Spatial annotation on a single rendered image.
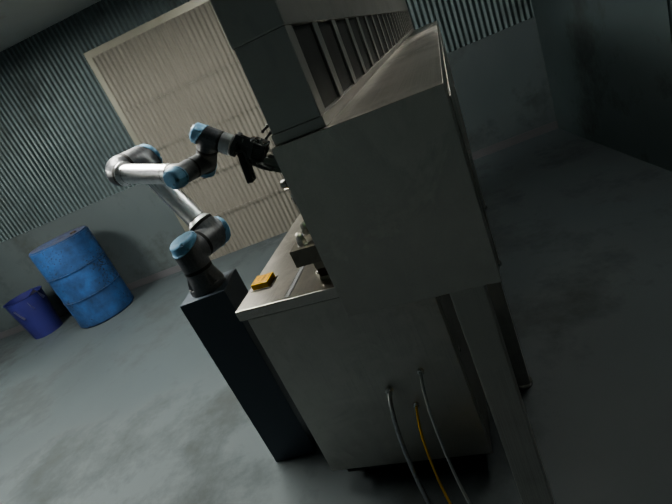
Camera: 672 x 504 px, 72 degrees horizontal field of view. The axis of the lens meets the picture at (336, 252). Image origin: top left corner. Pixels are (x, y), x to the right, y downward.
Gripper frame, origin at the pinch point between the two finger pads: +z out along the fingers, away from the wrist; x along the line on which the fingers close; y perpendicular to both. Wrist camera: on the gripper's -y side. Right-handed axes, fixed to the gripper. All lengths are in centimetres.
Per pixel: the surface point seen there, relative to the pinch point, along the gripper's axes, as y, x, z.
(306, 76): 50, -88, 17
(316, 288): -22.1, -30.0, 25.1
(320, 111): 46, -89, 20
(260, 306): -35.2, -32.0, 9.6
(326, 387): -59, -32, 40
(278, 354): -52, -32, 20
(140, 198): -206, 282, -204
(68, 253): -247, 201, -230
